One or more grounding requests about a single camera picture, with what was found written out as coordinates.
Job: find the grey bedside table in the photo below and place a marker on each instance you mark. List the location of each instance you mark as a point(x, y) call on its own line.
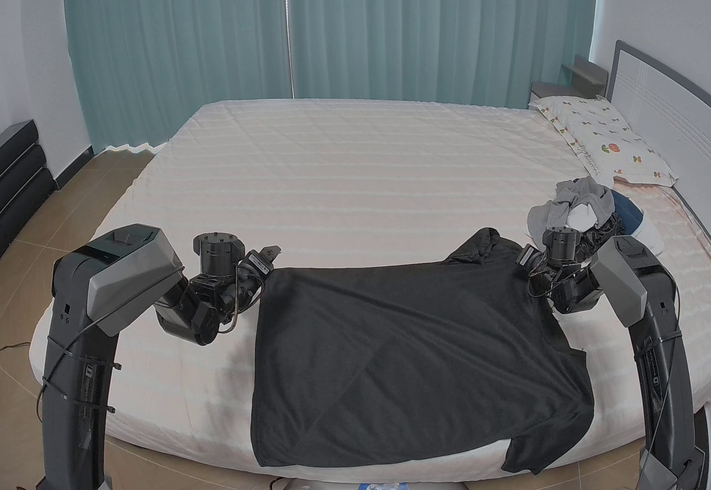
point(561, 88)

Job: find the black chest of drawers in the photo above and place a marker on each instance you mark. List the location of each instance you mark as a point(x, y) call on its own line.
point(22, 182)

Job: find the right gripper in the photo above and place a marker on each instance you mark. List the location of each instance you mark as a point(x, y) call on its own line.
point(527, 256)

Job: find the pile of clothes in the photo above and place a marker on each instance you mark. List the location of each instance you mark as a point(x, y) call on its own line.
point(577, 201)

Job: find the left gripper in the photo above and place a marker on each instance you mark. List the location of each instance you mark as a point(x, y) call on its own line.
point(255, 265)

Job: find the bed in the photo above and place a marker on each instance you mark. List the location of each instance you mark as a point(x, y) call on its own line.
point(361, 188)

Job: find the blue-green curtain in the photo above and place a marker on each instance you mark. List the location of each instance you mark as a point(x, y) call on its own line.
point(439, 4)
point(178, 21)

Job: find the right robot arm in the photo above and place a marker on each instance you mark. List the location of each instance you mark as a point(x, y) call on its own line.
point(661, 321)

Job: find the white printed pillow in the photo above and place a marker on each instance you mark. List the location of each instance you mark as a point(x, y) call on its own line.
point(605, 138)

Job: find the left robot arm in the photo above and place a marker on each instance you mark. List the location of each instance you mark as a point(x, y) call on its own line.
point(128, 276)

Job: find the black T-shirt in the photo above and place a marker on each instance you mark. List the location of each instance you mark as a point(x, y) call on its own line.
point(422, 354)

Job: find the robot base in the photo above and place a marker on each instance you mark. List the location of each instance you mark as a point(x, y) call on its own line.
point(383, 486)

